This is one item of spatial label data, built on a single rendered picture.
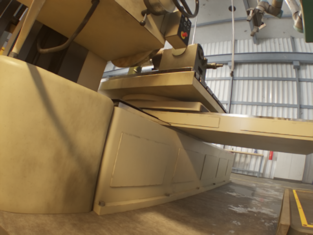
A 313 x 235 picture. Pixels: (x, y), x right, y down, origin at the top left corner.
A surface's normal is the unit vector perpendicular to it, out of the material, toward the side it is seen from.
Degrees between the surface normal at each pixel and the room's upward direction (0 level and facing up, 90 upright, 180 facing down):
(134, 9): 90
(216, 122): 90
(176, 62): 90
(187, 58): 90
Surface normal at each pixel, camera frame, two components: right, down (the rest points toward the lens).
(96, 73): 0.79, 0.07
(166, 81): -0.58, -0.27
